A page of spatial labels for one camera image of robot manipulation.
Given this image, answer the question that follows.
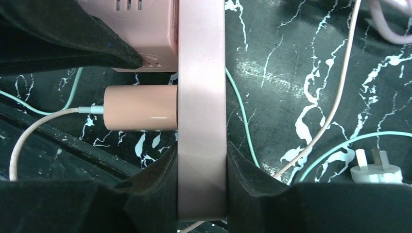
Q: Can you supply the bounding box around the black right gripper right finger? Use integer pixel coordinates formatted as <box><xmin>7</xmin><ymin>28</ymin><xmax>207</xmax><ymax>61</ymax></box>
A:
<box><xmin>227</xmin><ymin>142</ymin><xmax>412</xmax><ymax>233</ymax></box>

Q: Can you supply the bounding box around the thin mint cable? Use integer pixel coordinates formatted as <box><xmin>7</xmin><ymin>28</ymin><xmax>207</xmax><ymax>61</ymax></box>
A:
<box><xmin>0</xmin><ymin>66</ymin><xmax>412</xmax><ymax>184</ymax></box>

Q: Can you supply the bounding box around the white three pin plug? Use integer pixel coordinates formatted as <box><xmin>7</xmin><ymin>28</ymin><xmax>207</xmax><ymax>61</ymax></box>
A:
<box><xmin>350</xmin><ymin>149</ymin><xmax>403</xmax><ymax>184</ymax></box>

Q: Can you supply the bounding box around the pink usb charger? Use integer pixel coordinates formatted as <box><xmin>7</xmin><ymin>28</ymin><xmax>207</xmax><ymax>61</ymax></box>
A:
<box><xmin>103</xmin><ymin>85</ymin><xmax>177</xmax><ymax>131</ymax></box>

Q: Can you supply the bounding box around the thin pink cable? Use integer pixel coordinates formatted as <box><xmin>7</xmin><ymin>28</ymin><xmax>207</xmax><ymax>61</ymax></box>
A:
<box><xmin>9</xmin><ymin>0</ymin><xmax>363</xmax><ymax>233</ymax></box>

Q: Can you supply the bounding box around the pink coiled cable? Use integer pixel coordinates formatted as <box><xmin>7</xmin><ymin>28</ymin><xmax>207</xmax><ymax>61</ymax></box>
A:
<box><xmin>367</xmin><ymin>0</ymin><xmax>412</xmax><ymax>46</ymax></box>

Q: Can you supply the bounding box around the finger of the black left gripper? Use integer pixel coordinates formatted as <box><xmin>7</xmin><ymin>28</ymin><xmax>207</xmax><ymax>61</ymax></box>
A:
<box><xmin>0</xmin><ymin>0</ymin><xmax>143</xmax><ymax>75</ymax></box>

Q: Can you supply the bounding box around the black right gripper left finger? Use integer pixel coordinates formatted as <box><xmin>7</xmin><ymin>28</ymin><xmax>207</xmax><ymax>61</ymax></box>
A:
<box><xmin>0</xmin><ymin>144</ymin><xmax>178</xmax><ymax>233</ymax></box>

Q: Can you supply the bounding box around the pink cube socket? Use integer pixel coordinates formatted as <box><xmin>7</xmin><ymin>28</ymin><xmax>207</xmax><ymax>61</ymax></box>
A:
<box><xmin>79</xmin><ymin>0</ymin><xmax>179</xmax><ymax>72</ymax></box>

